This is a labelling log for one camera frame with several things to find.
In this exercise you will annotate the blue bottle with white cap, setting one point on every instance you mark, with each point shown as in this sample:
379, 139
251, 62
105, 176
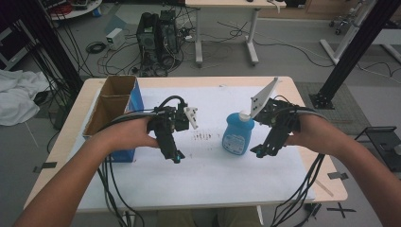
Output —
236, 134

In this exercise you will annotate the person's khaki pants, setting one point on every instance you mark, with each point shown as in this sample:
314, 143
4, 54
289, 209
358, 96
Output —
176, 219

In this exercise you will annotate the white metal stand frame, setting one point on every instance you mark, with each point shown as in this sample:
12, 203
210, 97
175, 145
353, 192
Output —
346, 34

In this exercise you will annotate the round white table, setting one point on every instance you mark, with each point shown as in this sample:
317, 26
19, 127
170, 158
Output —
78, 11

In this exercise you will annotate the black computer tower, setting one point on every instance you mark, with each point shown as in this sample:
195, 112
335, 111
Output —
156, 38

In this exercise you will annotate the small white device box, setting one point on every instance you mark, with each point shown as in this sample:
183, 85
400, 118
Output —
114, 38

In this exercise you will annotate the blue cardboard box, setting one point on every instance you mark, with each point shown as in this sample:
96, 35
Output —
110, 107

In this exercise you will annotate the grey floor mat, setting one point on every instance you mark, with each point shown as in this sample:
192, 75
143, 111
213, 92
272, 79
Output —
346, 104

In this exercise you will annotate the light wooden desk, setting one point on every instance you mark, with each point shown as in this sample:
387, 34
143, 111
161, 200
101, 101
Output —
233, 3

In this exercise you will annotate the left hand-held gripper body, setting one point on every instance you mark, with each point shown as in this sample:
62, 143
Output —
167, 121

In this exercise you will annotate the white cloth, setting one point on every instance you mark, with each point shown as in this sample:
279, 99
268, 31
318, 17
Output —
19, 94

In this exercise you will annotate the black metal post with base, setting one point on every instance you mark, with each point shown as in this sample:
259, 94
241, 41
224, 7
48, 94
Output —
356, 50

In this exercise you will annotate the person's right hand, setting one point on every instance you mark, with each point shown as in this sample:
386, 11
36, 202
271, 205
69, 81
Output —
315, 135

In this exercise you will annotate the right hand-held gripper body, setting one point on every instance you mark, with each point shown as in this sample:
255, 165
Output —
280, 118

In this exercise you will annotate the black tape strip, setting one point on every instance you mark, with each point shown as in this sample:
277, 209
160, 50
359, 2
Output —
47, 165
337, 175

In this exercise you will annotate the person's left hand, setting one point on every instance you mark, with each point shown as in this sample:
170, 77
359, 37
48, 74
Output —
132, 134

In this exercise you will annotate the white table mat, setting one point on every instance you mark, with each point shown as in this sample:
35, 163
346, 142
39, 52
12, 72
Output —
214, 176

